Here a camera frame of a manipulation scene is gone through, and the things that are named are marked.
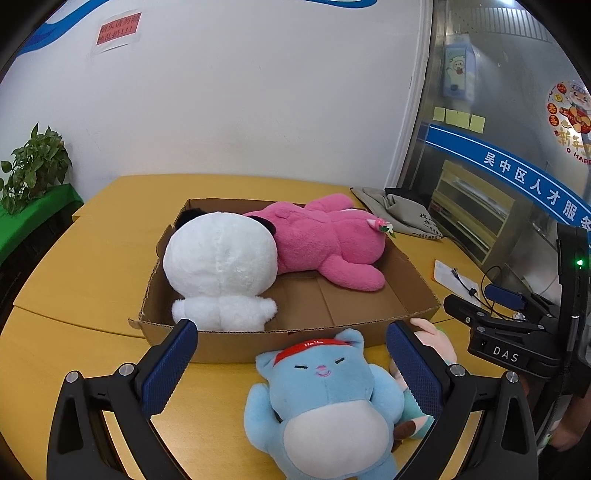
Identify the white envelope with orange edge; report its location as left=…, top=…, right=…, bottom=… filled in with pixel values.
left=433, top=258, right=485, bottom=305

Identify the round festive window sticker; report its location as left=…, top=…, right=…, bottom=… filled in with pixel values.
left=547, top=79, right=591, bottom=164

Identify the blue cat plush toy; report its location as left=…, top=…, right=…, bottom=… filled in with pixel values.
left=244, top=328, right=404, bottom=480

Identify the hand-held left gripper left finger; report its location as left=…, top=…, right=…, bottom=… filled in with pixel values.
left=46, top=318, right=199, bottom=480

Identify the green cloth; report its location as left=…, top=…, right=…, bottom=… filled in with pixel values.
left=0, top=184, right=85, bottom=266

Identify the large leafy potted plant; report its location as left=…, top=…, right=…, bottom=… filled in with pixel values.
left=0, top=122, right=74, bottom=216

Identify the blue wall decal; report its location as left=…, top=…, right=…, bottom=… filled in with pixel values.
left=14, top=0, right=100, bottom=58

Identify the red wall sign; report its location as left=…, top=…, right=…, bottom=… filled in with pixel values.
left=89, top=9, right=141, bottom=56

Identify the metal door frame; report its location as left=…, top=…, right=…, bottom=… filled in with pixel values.
left=385, top=0, right=451, bottom=190

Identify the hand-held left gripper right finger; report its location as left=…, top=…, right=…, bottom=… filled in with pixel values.
left=386, top=320, right=541, bottom=480

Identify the blue cartoon carton sticker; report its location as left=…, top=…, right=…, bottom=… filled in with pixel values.
left=441, top=34, right=478, bottom=100

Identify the grey cloth bag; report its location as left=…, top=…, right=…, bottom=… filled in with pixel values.
left=351, top=186, right=445, bottom=241

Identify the wooden shelf cabinet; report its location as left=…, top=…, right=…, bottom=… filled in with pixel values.
left=429, top=159, right=520, bottom=266

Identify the person's right hand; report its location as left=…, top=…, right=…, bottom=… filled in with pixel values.
left=551, top=392, right=591, bottom=452

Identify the black cable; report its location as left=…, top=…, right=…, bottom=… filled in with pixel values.
left=450, top=265, right=505, bottom=319

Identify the blue banner strip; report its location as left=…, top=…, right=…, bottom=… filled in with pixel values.
left=425, top=122, right=591, bottom=232

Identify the brown cardboard box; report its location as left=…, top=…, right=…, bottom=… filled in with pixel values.
left=128, top=198, right=441, bottom=365

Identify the white round plush toy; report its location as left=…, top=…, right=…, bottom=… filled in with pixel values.
left=163, top=209, right=280, bottom=332

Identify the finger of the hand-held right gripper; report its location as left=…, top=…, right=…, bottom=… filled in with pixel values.
left=484, top=284, right=561, bottom=324
left=443, top=294, right=497, bottom=330

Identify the pink and teal pig plush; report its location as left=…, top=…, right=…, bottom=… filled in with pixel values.
left=388, top=318, right=458, bottom=441

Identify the pink bear plush toy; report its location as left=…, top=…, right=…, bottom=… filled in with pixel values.
left=242, top=193, right=397, bottom=292

